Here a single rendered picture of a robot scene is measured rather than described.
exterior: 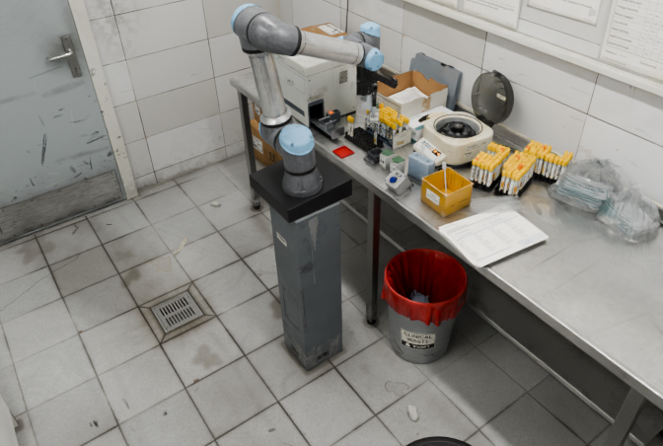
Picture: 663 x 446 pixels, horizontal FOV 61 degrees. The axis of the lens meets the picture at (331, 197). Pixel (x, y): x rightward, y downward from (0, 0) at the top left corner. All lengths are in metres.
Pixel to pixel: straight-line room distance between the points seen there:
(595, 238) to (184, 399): 1.79
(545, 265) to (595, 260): 0.17
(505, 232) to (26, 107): 2.55
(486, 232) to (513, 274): 0.20
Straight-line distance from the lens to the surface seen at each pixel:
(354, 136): 2.49
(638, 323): 1.90
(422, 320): 2.44
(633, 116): 2.23
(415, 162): 2.22
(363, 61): 2.00
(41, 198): 3.73
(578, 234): 2.14
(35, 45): 3.37
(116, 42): 3.53
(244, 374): 2.72
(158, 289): 3.18
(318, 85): 2.54
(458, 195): 2.08
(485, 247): 1.97
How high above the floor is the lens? 2.17
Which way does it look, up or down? 37 degrees down
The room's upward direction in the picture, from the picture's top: 2 degrees counter-clockwise
